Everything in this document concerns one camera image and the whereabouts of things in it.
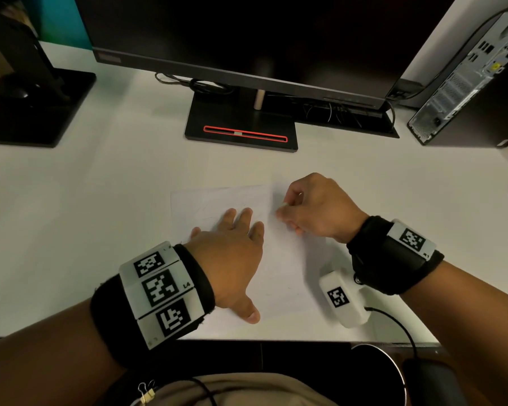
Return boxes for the person's beige clothing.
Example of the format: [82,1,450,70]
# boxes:
[129,373,340,406]

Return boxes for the black wristband with one marker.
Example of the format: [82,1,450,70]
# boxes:
[347,215,445,296]

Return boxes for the black flat device behind stand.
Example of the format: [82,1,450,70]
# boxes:
[295,97,401,139]

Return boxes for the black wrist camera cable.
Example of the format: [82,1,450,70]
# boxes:
[364,306,420,361]

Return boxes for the black chair with metal rim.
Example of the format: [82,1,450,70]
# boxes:
[351,343,468,406]

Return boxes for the thin black cable over clothing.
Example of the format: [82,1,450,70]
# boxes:
[152,376,218,406]

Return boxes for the black monitor stand red stripe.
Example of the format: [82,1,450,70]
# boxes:
[184,86,299,153]

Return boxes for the silver binder clip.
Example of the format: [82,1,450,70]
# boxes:
[137,379,157,405]

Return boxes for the person's right forearm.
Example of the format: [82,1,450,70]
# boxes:
[399,260,508,406]

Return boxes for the black cable to computer tower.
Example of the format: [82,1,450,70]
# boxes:
[387,2,508,102]

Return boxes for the person's left hand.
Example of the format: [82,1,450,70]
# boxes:
[184,207,266,324]

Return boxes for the person's left forearm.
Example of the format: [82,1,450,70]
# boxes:
[0,292,130,406]

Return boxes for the black computer monitor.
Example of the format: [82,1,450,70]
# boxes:
[73,0,459,111]

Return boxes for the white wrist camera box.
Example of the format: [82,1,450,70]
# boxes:
[319,268,371,329]

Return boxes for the person's right hand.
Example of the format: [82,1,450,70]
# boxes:
[275,173,369,244]

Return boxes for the white paper sheet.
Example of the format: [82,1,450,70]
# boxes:
[170,184,324,319]

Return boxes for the black desktop computer tower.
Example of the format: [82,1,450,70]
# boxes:
[407,0,508,149]

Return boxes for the black wristband with three markers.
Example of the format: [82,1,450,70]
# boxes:
[90,241,216,369]

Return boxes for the black coiled cable behind monitor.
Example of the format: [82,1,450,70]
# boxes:
[154,72,236,96]

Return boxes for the black monitor stand plain base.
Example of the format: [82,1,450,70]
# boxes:
[0,8,97,149]

